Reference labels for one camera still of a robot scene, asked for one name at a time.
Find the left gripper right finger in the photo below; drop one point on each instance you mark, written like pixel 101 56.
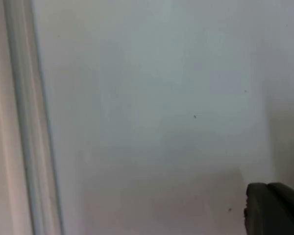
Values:
pixel 290 205

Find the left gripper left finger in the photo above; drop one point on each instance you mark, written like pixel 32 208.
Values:
pixel 264 213

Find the grey-framed whiteboard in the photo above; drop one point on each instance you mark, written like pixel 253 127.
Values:
pixel 149 98

